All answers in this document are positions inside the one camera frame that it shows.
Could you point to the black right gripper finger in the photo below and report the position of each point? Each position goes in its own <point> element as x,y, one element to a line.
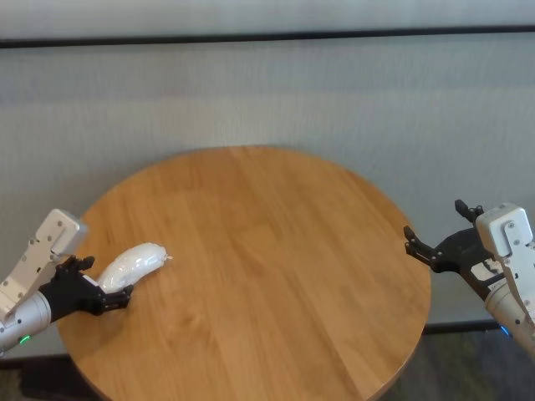
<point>418,248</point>
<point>464,206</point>

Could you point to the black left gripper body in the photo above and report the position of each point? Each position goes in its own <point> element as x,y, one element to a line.
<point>69,292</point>

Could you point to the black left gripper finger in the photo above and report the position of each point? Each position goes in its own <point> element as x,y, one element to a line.
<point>83,263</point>
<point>117,300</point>

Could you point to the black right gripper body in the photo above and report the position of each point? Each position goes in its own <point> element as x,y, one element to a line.
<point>460,250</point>

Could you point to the white plastic-wrapped sandbag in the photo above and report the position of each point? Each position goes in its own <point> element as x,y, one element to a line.
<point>129,263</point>

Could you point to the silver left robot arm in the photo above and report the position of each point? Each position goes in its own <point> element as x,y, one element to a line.
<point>21,321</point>

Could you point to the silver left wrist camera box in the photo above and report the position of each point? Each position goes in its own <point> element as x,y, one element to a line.
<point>54,234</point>

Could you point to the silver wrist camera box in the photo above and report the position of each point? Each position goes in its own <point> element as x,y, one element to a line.
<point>54,234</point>
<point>501,229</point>

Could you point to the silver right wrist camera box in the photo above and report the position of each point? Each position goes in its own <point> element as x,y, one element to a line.
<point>501,229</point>

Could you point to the black wall rail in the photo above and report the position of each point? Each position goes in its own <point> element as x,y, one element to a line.
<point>267,35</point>

